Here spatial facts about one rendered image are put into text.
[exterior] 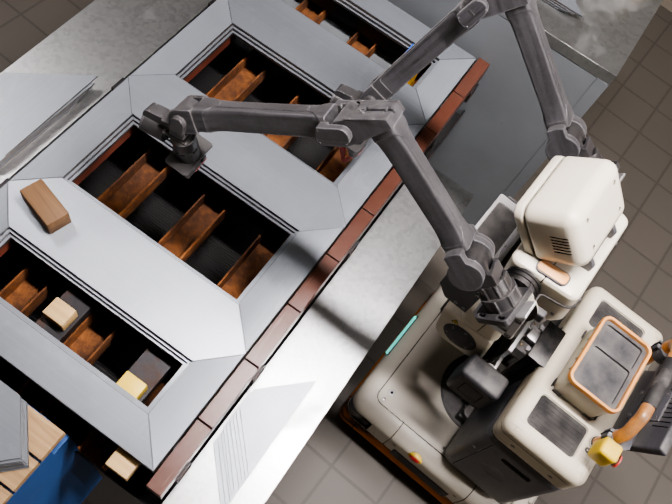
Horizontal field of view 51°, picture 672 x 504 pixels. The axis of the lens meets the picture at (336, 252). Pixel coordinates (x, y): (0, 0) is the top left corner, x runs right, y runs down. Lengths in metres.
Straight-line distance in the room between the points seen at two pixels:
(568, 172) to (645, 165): 2.10
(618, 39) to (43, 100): 1.68
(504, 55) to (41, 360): 1.61
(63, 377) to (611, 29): 1.82
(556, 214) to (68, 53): 1.49
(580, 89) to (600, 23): 0.20
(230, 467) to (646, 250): 2.21
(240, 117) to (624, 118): 2.59
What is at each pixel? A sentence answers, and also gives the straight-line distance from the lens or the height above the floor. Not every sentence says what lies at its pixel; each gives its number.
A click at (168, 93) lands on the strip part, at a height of 0.84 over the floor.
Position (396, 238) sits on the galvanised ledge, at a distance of 2.09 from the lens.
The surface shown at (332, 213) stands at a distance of 1.89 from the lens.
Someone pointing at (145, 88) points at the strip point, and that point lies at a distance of 2.06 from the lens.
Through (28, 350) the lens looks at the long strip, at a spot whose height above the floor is 0.84.
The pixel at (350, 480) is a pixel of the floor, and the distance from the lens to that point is 2.56.
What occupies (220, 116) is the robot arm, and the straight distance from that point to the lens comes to 1.48.
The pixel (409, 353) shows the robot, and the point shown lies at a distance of 2.41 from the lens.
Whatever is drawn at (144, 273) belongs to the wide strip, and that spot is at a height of 0.84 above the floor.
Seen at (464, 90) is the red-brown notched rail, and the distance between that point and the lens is 2.28.
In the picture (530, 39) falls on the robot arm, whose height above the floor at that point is 1.42.
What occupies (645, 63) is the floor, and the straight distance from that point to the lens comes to 4.06.
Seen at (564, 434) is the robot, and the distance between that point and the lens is 1.94.
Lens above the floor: 2.48
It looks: 63 degrees down
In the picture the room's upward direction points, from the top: 24 degrees clockwise
